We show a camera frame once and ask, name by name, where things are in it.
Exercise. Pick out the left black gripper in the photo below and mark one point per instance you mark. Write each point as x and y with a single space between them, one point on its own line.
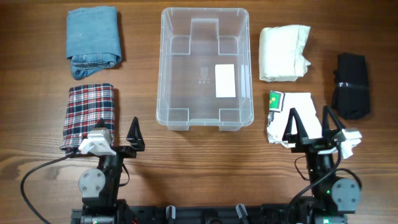
137 142

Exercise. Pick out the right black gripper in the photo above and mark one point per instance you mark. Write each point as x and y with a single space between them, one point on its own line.
313 144

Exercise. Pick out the white printed shirt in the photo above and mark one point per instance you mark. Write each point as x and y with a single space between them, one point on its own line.
279 108

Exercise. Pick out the black cloth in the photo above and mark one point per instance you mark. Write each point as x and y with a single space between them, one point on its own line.
351 98

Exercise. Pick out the cream white cloth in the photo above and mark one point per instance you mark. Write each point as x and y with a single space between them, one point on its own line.
281 53

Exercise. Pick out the clear plastic storage container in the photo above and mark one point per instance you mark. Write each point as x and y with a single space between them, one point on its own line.
193 40

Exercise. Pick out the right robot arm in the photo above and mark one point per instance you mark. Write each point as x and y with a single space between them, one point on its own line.
333 192

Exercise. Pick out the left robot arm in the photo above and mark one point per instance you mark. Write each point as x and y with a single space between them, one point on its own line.
100 186

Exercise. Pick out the white label in container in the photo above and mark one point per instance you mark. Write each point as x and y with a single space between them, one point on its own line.
225 81

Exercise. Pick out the folded red plaid shirt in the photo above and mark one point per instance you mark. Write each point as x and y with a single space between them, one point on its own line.
87 104

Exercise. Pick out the folded blue denim jeans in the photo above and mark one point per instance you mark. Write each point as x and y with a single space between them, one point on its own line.
92 42

